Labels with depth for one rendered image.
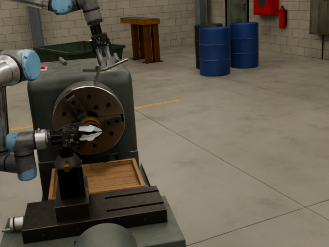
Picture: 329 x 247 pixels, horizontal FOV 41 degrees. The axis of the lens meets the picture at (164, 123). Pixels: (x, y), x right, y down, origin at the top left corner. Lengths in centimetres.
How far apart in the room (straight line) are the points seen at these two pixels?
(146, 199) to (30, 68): 65
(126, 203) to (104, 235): 52
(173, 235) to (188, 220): 195
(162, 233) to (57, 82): 100
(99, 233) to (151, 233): 43
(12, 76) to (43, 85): 42
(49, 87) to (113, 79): 29
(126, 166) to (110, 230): 102
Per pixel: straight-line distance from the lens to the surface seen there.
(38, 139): 174
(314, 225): 326
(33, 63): 171
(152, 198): 143
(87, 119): 182
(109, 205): 142
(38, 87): 207
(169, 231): 133
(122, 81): 207
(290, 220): 329
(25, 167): 179
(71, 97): 188
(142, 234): 133
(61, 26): 1215
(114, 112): 193
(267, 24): 1145
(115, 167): 192
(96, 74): 193
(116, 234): 91
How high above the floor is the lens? 161
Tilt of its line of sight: 17 degrees down
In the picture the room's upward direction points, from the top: 4 degrees counter-clockwise
